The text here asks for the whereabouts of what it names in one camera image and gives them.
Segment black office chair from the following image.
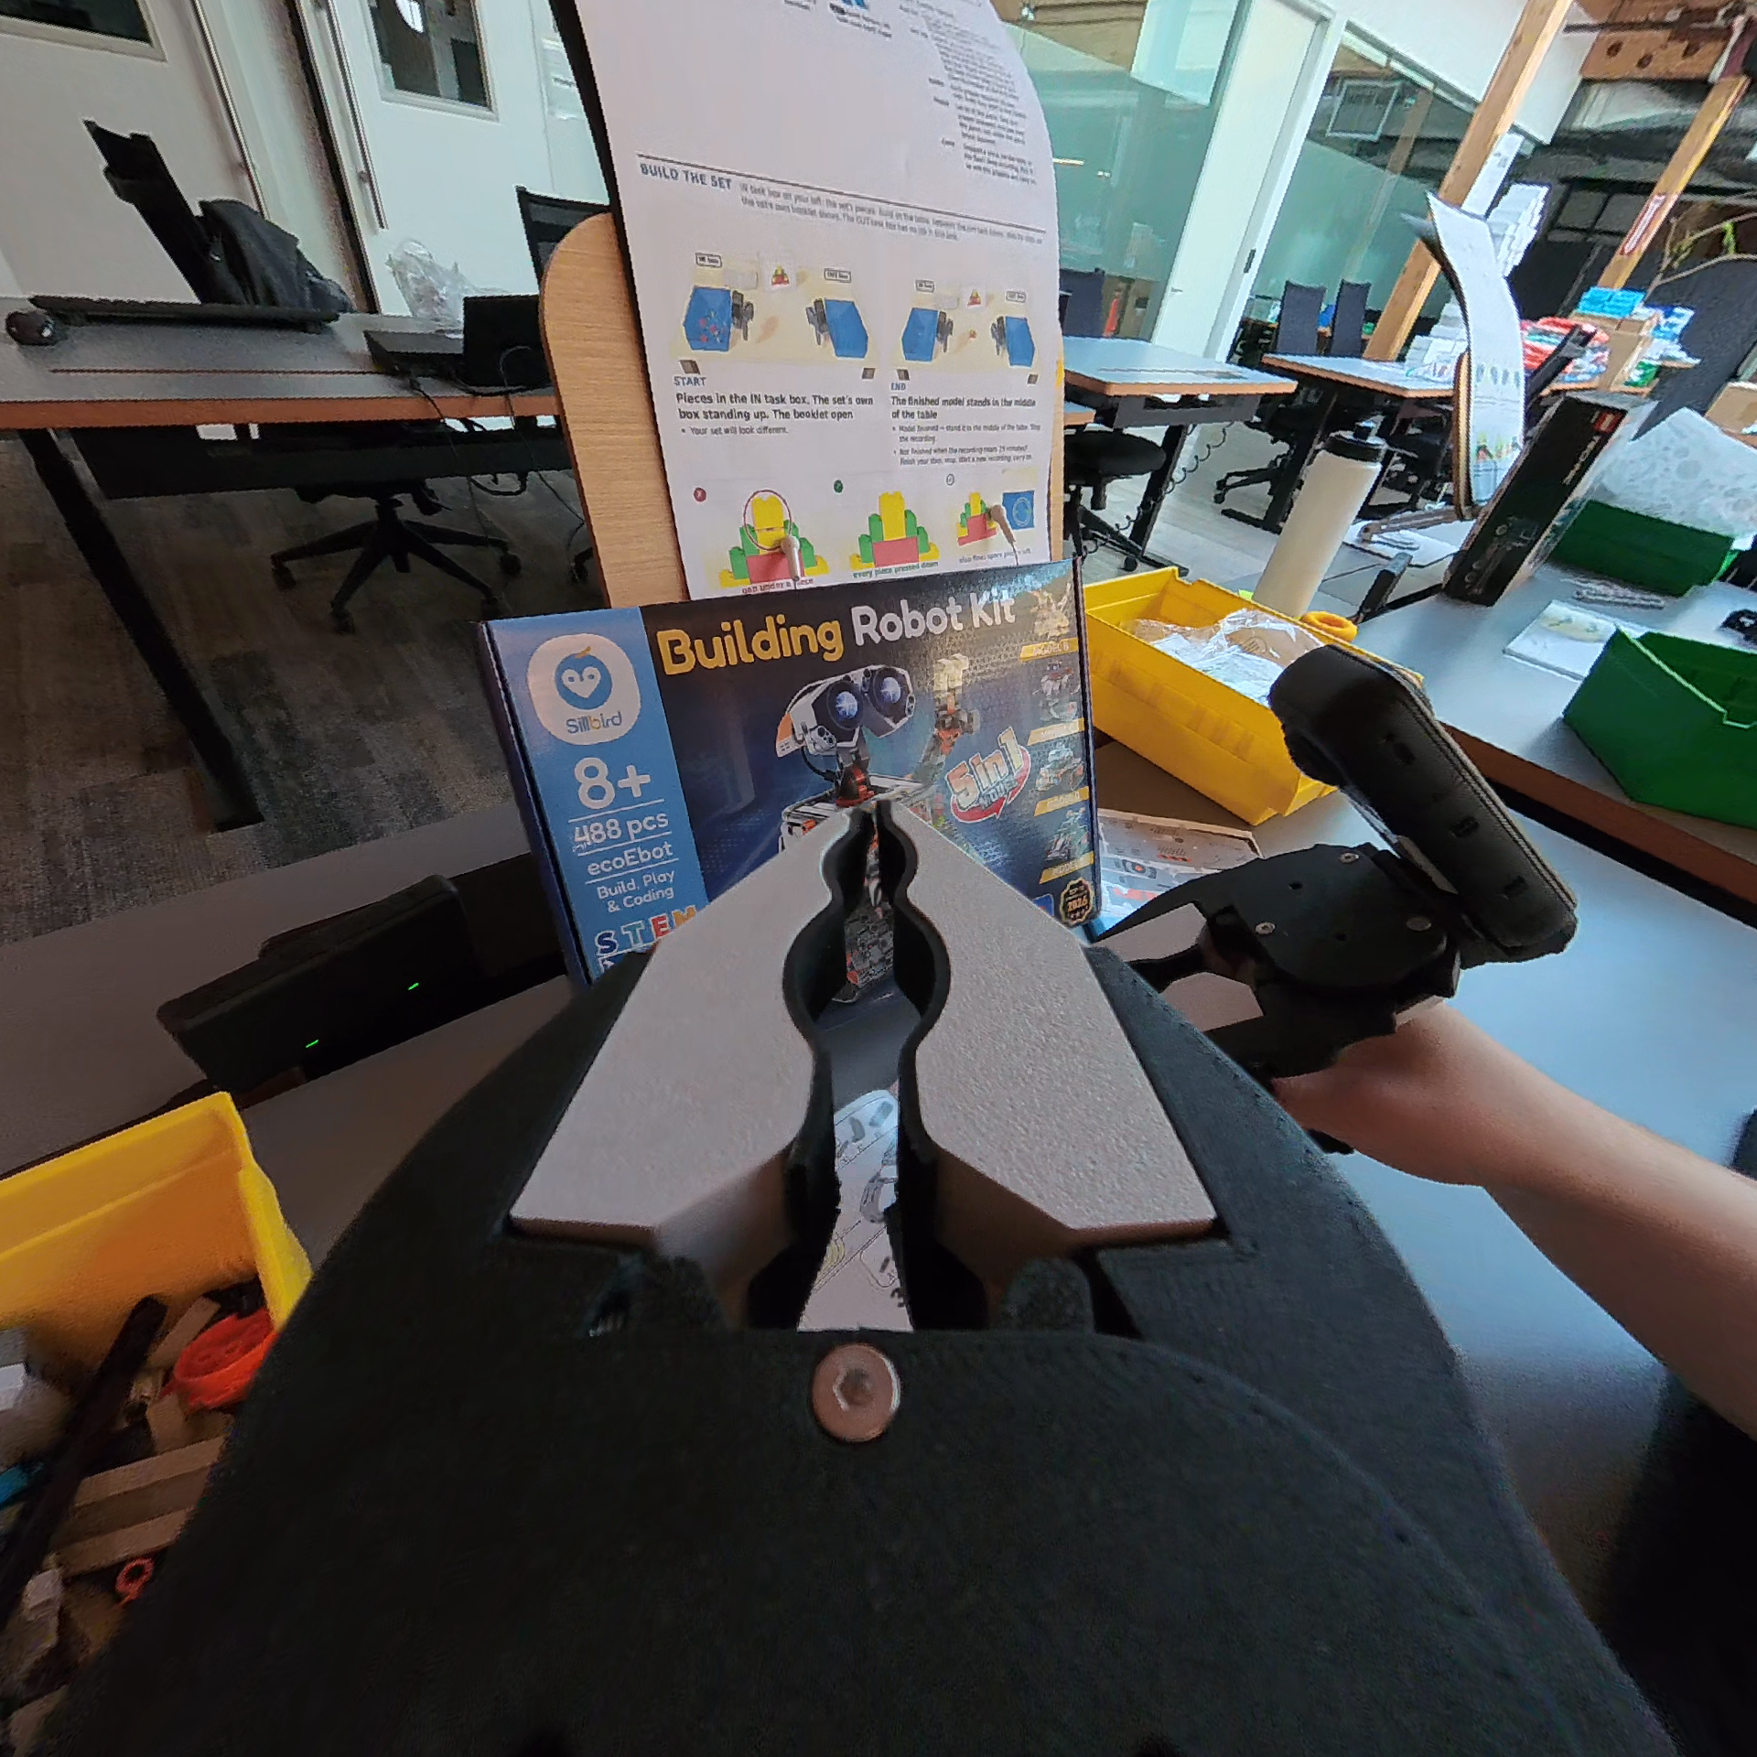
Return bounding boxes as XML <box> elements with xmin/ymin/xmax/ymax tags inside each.
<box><xmin>270</xmin><ymin>451</ymin><xmax>526</xmax><ymax>637</ymax></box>
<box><xmin>1063</xmin><ymin>427</ymin><xmax>1169</xmax><ymax>572</ymax></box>

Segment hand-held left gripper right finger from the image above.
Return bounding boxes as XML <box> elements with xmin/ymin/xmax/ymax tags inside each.
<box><xmin>874</xmin><ymin>799</ymin><xmax>1221</xmax><ymax>1321</ymax></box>

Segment large green bin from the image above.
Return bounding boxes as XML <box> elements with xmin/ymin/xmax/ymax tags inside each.
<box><xmin>1564</xmin><ymin>630</ymin><xmax>1757</xmax><ymax>833</ymax></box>

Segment long black carton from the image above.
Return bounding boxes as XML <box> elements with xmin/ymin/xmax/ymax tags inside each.
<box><xmin>1440</xmin><ymin>397</ymin><xmax>1659</xmax><ymax>604</ymax></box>

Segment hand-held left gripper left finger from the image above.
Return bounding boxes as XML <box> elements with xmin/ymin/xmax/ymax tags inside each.
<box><xmin>506</xmin><ymin>807</ymin><xmax>879</xmax><ymax>1321</ymax></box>

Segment blue robot kit box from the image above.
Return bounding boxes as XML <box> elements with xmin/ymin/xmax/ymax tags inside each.
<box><xmin>478</xmin><ymin>552</ymin><xmax>1103</xmax><ymax>986</ymax></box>

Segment small white booklet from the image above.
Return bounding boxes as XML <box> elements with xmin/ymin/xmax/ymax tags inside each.
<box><xmin>1503</xmin><ymin>597</ymin><xmax>1621</xmax><ymax>683</ymax></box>

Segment grey desk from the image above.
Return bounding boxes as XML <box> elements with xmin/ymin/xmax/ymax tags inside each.
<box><xmin>0</xmin><ymin>581</ymin><xmax>1757</xmax><ymax>1757</ymax></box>

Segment wooden background desk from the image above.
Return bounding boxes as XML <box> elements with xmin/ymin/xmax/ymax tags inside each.
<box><xmin>1063</xmin><ymin>336</ymin><xmax>1300</xmax><ymax>552</ymax></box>
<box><xmin>0</xmin><ymin>292</ymin><xmax>564</xmax><ymax>832</ymax></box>

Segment clear plastic bags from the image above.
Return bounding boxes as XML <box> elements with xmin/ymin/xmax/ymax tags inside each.
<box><xmin>1125</xmin><ymin>608</ymin><xmax>1320</xmax><ymax>703</ymax></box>

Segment printed task sheet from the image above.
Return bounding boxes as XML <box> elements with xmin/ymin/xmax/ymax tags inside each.
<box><xmin>572</xmin><ymin>0</ymin><xmax>1069</xmax><ymax>601</ymax></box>

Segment person's right forearm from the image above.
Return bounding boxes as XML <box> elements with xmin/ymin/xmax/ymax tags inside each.
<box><xmin>1454</xmin><ymin>1027</ymin><xmax>1757</xmax><ymax>1431</ymax></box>

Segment black device green light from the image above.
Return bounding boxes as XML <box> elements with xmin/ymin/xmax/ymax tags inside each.
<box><xmin>158</xmin><ymin>875</ymin><xmax>486</xmax><ymax>1087</ymax></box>

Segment background poster board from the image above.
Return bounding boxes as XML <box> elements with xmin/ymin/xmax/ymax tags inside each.
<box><xmin>1399</xmin><ymin>194</ymin><xmax>1526</xmax><ymax>523</ymax></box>

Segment small green bin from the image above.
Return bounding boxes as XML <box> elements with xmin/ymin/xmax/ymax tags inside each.
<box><xmin>1552</xmin><ymin>497</ymin><xmax>1741</xmax><ymax>601</ymax></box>

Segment white paper roll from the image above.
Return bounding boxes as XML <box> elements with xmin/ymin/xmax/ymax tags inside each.
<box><xmin>1249</xmin><ymin>427</ymin><xmax>1390</xmax><ymax>621</ymax></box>

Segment person's right hand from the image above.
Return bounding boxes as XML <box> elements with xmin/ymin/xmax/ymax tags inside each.
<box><xmin>1264</xmin><ymin>1001</ymin><xmax>1499</xmax><ymax>1183</ymax></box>

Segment open instruction booklet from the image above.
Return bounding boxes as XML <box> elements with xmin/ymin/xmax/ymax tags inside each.
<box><xmin>801</xmin><ymin>1092</ymin><xmax>910</xmax><ymax>1333</ymax></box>

